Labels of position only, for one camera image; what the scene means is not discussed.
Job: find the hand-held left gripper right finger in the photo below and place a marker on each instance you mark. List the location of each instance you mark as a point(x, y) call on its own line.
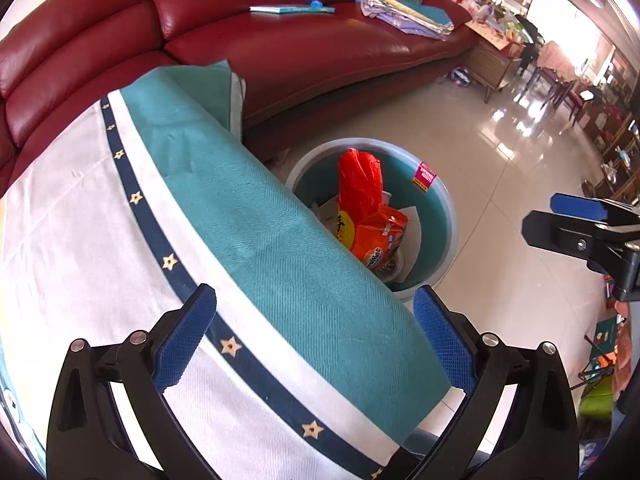
point(445, 340)

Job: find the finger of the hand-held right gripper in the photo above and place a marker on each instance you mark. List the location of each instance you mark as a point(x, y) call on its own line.
point(577, 206)
point(565, 235)

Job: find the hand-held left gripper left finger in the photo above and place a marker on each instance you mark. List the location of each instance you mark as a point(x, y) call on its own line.
point(185, 340)

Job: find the teal plastic bucket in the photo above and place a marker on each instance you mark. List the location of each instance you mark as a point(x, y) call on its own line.
point(435, 240)

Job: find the red snack bag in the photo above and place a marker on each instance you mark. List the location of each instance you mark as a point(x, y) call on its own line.
point(360, 185)

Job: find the teal and white star blanket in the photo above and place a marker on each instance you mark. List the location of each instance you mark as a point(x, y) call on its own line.
point(300, 285)

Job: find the table with pink cloth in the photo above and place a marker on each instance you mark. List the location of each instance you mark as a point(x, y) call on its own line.
point(557, 57)

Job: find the wooden side table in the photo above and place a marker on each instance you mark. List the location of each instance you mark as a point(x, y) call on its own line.
point(492, 60)

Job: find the black chair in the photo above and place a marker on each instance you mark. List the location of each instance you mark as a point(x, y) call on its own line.
point(529, 40)

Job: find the blue and white pack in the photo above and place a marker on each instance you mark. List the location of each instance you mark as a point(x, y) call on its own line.
point(460, 76)

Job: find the pile of colourful books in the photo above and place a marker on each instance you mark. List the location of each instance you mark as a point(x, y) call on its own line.
point(410, 15)

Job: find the red leather sofa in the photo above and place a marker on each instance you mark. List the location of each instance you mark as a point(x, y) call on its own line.
point(300, 60)

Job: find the thin teal book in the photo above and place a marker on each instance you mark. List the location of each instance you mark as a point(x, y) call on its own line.
point(285, 9)

